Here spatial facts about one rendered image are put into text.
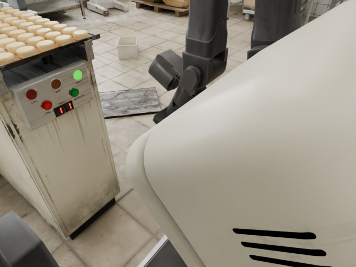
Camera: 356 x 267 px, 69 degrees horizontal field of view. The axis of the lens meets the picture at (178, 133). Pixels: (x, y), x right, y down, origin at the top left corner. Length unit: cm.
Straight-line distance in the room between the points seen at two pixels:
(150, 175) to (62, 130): 88
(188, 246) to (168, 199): 5
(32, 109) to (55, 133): 15
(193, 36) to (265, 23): 12
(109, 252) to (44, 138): 65
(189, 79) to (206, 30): 9
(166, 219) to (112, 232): 125
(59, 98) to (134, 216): 78
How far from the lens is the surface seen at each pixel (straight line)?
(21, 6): 175
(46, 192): 113
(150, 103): 223
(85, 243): 143
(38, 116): 92
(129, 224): 143
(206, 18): 45
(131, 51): 308
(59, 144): 104
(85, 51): 94
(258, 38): 41
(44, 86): 89
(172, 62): 54
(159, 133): 15
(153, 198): 17
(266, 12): 40
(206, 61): 46
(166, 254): 43
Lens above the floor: 120
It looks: 39 degrees down
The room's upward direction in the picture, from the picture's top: straight up
